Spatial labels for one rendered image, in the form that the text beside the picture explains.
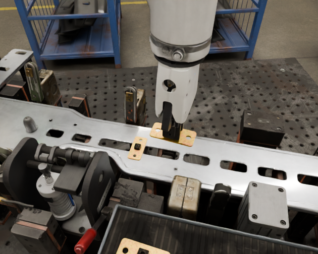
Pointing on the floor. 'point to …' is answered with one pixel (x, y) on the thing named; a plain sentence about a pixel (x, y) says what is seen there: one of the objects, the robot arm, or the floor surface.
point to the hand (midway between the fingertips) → (173, 125)
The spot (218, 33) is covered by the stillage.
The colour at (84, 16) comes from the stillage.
